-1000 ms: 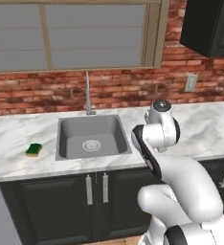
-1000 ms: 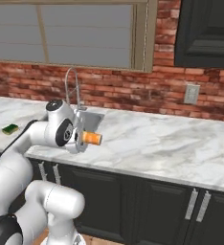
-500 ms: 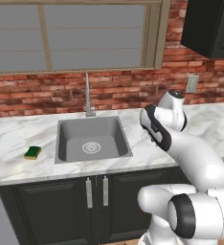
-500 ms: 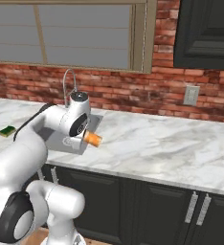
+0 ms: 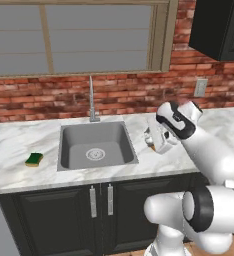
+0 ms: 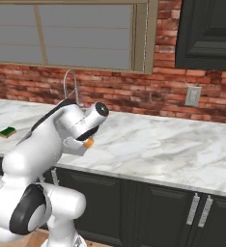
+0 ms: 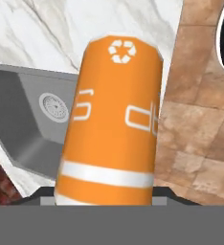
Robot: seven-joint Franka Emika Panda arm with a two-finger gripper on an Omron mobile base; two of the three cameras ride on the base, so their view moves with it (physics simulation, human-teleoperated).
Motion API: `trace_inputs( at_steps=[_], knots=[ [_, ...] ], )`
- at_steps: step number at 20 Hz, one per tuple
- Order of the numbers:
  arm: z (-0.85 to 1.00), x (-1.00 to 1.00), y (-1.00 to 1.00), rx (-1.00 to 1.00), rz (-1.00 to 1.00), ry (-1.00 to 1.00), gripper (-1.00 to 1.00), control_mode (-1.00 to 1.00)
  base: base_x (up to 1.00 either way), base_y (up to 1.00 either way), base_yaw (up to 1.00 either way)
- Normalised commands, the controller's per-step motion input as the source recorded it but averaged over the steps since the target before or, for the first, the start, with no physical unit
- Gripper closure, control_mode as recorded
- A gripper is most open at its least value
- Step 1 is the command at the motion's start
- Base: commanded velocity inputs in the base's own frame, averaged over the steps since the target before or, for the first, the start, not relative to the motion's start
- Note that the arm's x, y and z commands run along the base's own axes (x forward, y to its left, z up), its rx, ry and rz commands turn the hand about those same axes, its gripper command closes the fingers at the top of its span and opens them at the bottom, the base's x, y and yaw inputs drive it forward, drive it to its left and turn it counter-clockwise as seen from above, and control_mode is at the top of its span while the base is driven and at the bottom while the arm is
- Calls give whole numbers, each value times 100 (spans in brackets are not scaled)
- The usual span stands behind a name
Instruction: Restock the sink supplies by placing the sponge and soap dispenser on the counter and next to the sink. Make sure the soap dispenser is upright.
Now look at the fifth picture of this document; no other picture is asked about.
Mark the black cupboard door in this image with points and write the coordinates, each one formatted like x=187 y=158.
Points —
x=52 y=223
x=132 y=206

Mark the green and yellow sponge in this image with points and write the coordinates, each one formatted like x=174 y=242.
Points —
x=34 y=159

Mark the silver tap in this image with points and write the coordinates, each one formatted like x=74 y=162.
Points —
x=92 y=103

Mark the grey steel sink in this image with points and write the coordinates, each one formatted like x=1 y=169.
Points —
x=95 y=146

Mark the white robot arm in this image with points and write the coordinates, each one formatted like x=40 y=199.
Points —
x=215 y=156

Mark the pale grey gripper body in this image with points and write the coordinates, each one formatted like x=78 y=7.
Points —
x=157 y=135

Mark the black wall cupboard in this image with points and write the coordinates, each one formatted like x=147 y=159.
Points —
x=219 y=26

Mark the white wall socket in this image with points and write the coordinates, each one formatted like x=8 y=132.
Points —
x=200 y=87

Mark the clear soap dispenser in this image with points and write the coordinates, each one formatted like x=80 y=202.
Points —
x=147 y=136

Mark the window with beige frame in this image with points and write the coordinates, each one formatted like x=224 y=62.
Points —
x=89 y=36

